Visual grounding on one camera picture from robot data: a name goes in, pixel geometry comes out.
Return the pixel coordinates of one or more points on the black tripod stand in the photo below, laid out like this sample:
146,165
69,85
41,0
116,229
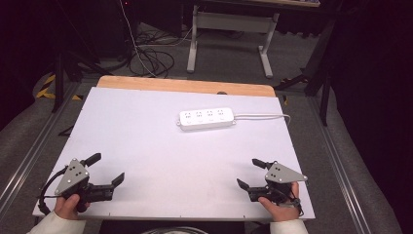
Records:
60,74

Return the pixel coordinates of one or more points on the white board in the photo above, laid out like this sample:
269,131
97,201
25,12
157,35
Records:
168,162

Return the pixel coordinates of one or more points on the white metal desk frame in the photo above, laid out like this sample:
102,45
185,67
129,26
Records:
227,21

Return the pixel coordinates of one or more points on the wooden table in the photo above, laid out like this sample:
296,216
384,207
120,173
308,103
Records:
181,85

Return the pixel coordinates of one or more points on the white power strip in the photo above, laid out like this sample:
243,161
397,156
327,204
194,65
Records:
206,119

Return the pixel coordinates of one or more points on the person's left hand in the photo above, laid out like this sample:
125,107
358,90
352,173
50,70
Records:
66,206

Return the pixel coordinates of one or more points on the black metal stand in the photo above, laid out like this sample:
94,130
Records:
323,78

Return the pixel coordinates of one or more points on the aluminium floor rail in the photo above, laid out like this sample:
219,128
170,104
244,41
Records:
35,146
341,162

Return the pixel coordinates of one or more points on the person's right hand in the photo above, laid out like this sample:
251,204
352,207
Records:
281,209

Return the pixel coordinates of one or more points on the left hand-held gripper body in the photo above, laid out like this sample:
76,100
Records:
73,177

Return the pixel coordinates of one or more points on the grey round stool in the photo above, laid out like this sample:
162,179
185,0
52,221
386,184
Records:
175,230

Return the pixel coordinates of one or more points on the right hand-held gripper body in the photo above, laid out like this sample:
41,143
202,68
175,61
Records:
282,175

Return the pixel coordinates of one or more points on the yellow black floor tape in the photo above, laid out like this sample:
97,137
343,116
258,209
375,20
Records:
47,87

